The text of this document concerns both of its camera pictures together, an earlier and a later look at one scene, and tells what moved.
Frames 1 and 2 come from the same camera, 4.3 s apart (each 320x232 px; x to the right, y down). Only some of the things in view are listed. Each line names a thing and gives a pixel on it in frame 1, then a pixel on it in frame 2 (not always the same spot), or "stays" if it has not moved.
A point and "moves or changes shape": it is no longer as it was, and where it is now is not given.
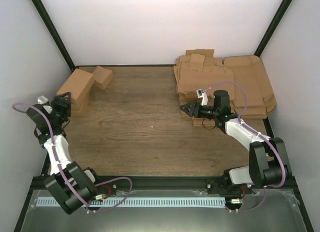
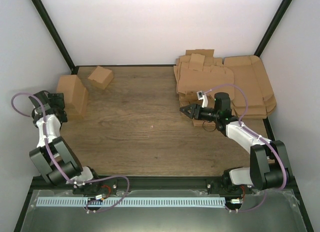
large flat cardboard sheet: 249,73 stays
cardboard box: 78,84 moves or changes shape
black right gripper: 193,107 stays
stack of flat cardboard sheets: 199,75 stays
